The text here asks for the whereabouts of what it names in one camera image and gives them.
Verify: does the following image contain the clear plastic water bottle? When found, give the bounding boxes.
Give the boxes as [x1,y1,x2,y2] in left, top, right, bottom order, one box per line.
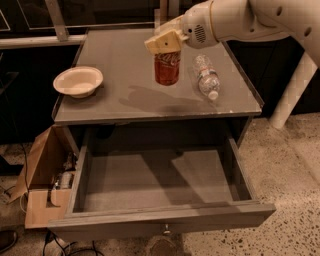
[193,54,220,101]

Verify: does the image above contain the brown cardboard box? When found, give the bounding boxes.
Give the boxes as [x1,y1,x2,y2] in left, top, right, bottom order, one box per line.
[9,126,74,229]

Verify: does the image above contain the white diagonal post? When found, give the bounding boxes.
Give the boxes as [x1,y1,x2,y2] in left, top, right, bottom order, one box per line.
[269,53,318,129]

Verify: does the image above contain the metal drawer knob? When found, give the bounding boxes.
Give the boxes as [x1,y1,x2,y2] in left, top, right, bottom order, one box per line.
[163,224,172,236]

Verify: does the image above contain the metal railing frame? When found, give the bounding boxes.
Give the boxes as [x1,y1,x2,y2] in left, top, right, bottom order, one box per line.
[0,0,201,50]

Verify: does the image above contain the grey cabinet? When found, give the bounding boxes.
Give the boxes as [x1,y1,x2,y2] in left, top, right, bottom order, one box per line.
[52,26,266,158]

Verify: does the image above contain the black floor cables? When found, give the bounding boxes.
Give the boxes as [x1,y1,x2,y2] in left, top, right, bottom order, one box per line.
[41,229,106,256]

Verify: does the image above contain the open grey top drawer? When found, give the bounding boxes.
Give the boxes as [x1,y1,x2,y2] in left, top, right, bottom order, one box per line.
[48,138,275,240]

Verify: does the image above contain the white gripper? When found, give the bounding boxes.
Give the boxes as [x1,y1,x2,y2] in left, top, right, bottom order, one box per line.
[144,1,219,54]

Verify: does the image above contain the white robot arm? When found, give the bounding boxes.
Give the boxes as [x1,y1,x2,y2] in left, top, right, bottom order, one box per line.
[145,0,320,66]

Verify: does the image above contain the red coke can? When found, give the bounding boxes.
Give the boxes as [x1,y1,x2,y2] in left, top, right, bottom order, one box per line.
[154,51,181,86]

